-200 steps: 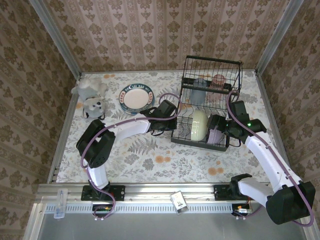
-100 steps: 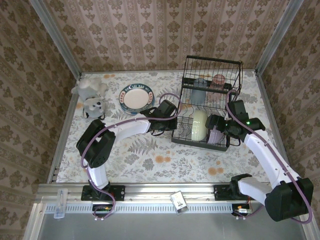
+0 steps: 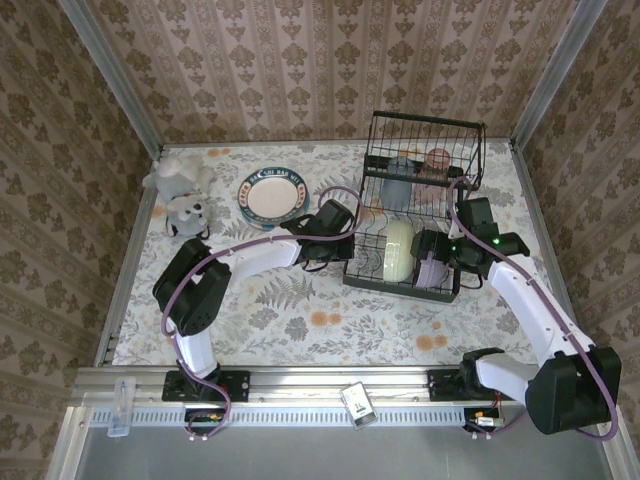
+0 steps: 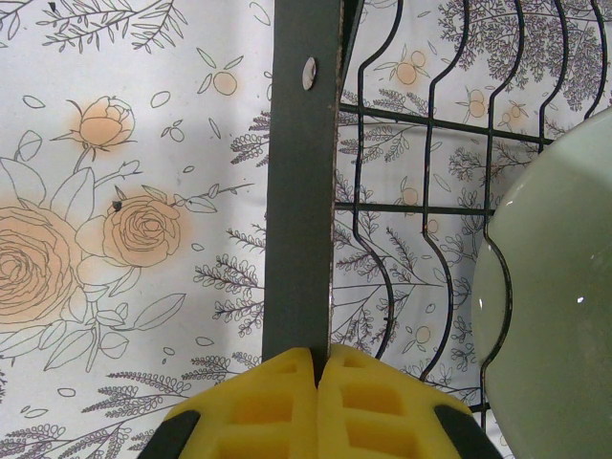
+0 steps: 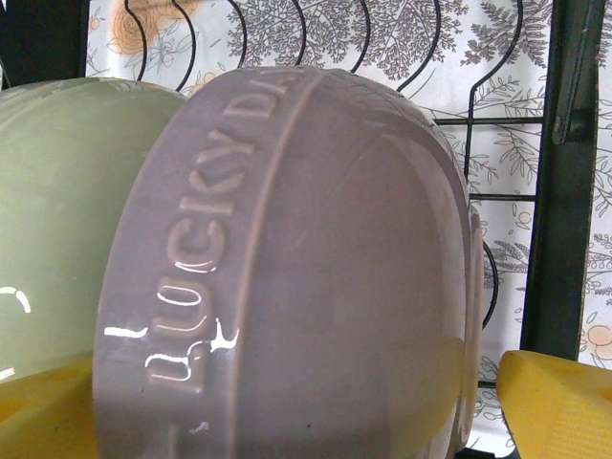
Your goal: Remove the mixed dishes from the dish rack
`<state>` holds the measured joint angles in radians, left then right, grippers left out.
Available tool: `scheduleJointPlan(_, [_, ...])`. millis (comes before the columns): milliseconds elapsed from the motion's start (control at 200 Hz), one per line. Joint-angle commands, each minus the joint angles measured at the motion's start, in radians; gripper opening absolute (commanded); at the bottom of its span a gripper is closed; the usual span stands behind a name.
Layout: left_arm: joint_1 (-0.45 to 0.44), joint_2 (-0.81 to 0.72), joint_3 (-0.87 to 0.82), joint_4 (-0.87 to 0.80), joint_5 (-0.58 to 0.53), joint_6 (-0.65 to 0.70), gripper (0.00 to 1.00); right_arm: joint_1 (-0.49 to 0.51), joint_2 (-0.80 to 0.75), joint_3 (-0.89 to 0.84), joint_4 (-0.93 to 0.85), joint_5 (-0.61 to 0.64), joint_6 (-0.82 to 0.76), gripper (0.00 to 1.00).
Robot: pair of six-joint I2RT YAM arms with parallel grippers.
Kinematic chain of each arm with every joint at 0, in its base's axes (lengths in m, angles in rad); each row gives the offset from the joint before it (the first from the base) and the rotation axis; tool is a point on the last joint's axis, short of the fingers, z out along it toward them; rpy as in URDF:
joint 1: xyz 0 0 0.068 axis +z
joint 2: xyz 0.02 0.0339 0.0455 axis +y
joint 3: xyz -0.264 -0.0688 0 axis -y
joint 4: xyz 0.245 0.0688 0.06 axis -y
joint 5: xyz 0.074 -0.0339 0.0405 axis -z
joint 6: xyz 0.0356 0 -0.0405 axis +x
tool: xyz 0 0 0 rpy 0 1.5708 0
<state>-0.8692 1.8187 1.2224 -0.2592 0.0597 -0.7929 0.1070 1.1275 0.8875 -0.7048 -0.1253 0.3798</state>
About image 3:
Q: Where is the pale green bowl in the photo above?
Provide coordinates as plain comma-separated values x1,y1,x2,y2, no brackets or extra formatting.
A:
381,221,417,285

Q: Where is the purple bowl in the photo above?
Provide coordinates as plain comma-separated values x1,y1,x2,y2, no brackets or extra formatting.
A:
413,251,455,291

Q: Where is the black wire dish rack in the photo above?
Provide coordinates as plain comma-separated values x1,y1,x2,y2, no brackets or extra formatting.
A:
342,109,487,305

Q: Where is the teal rimmed lettered plate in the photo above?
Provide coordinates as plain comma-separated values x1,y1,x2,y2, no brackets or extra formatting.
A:
236,167,310,221

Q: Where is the blue rimmed ceramic plate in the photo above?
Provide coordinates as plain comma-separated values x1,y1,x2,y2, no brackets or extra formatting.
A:
239,197,312,232

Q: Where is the pink translucent cup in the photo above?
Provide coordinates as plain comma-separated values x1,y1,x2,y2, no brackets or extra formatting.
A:
412,148,454,205

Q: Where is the blue translucent cup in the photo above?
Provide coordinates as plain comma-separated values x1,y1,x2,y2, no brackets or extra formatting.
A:
380,155,416,211

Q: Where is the floral patterned tablecloth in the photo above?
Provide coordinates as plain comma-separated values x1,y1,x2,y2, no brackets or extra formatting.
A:
113,144,581,366

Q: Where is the aluminium extrusion beam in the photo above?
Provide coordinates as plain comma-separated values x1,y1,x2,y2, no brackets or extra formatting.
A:
69,366,621,407

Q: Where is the white badge card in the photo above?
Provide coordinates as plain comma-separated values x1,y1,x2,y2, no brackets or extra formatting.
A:
339,382,377,431

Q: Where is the grey white plush husky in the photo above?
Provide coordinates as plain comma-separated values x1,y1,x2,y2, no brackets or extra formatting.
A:
141,152,217,237

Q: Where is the black connector box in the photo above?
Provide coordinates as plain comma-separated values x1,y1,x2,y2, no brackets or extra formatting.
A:
463,405,507,435
183,405,227,437

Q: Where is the grey metal base panel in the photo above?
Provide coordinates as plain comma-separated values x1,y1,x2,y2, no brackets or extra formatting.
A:
47,404,640,480

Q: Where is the clear plastic packet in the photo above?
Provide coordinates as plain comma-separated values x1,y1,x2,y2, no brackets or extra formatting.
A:
107,378,137,439

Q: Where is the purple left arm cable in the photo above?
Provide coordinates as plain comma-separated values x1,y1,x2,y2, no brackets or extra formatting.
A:
160,185,365,444

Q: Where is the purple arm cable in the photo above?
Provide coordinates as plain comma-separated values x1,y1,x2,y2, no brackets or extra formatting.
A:
448,175,620,442
160,185,365,444

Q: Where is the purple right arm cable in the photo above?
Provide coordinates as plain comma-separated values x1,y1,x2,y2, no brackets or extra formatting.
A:
448,175,620,442

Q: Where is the aluminium table edge rail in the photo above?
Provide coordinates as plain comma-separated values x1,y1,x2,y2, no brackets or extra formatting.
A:
94,149,166,369
514,144,592,362
158,138,516,150

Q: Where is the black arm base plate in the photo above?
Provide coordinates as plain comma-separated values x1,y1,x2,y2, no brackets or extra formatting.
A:
162,369,252,404
427,368,521,404

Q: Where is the grey slotted cable duct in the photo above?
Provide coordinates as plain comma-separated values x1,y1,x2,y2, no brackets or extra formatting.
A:
91,407,469,429

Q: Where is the aluminium frame post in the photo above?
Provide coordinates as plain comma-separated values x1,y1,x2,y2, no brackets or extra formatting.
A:
508,0,609,147
55,0,165,154

